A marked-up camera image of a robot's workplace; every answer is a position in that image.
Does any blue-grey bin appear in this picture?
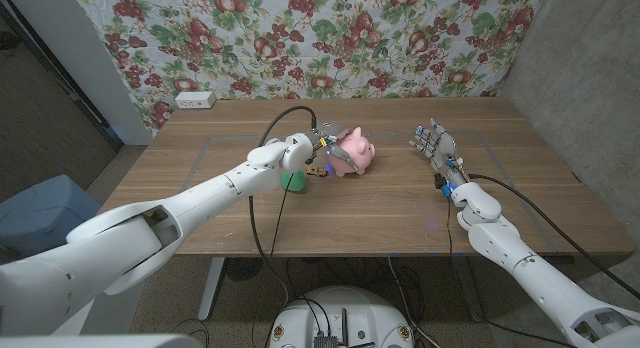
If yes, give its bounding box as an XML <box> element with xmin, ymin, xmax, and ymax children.
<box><xmin>0</xmin><ymin>174</ymin><xmax>102</xmax><ymax>262</ymax></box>

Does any white power strip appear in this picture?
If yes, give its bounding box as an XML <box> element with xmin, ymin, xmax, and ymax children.
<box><xmin>174</xmin><ymin>90</ymin><xmax>217</xmax><ymax>110</ymax></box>

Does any pink plastic piggy bank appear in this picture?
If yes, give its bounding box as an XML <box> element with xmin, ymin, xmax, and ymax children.
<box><xmin>327</xmin><ymin>126</ymin><xmax>376</xmax><ymax>178</ymax></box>

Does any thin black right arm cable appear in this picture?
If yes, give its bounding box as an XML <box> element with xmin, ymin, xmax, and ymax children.
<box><xmin>445</xmin><ymin>193</ymin><xmax>576</xmax><ymax>348</ymax></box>

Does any round black floor fan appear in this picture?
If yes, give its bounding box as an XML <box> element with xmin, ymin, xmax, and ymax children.
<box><xmin>223</xmin><ymin>256</ymin><xmax>265</xmax><ymax>282</ymax></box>

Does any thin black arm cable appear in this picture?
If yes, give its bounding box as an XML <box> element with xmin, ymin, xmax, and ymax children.
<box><xmin>259</xmin><ymin>171</ymin><xmax>296</xmax><ymax>348</ymax></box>
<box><xmin>445</xmin><ymin>193</ymin><xmax>576</xmax><ymax>348</ymax></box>

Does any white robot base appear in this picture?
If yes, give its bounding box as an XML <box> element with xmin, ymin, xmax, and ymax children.
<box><xmin>268</xmin><ymin>286</ymin><xmax>415</xmax><ymax>348</ymax></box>

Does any floral fruit print backdrop cloth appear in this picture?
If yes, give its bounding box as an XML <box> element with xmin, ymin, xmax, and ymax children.
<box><xmin>69</xmin><ymin>0</ymin><xmax>549</xmax><ymax>137</ymax></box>

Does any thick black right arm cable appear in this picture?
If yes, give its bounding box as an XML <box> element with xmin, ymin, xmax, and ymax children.
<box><xmin>467</xmin><ymin>172</ymin><xmax>640</xmax><ymax>302</ymax></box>

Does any green ball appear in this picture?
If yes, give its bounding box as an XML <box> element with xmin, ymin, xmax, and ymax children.
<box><xmin>279</xmin><ymin>169</ymin><xmax>307</xmax><ymax>193</ymax></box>

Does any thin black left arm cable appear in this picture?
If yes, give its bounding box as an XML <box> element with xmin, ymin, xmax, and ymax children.
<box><xmin>259</xmin><ymin>171</ymin><xmax>296</xmax><ymax>348</ymax></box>

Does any grey floor cable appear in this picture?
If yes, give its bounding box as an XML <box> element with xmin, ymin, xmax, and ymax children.
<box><xmin>387</xmin><ymin>256</ymin><xmax>442</xmax><ymax>348</ymax></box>

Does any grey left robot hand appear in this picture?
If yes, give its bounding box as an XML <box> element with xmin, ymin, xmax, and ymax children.
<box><xmin>309</xmin><ymin>120</ymin><xmax>361</xmax><ymax>173</ymax></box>

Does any white table leg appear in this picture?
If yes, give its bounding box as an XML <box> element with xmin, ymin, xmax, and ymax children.
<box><xmin>197</xmin><ymin>256</ymin><xmax>226</xmax><ymax>322</ymax></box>

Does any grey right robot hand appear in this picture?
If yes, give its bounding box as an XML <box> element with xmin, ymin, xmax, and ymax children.
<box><xmin>408</xmin><ymin>117</ymin><xmax>470</xmax><ymax>189</ymax></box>

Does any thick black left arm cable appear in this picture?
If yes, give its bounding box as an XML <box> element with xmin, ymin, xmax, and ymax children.
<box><xmin>247</xmin><ymin>105</ymin><xmax>319</xmax><ymax>314</ymax></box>

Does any grey table leg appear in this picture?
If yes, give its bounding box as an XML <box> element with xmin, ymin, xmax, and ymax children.
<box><xmin>452</xmin><ymin>256</ymin><xmax>487</xmax><ymax>323</ymax></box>

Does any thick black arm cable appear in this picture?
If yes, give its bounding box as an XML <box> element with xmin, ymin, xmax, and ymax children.
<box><xmin>247</xmin><ymin>105</ymin><xmax>319</xmax><ymax>314</ymax></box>
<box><xmin>467</xmin><ymin>172</ymin><xmax>640</xmax><ymax>302</ymax></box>

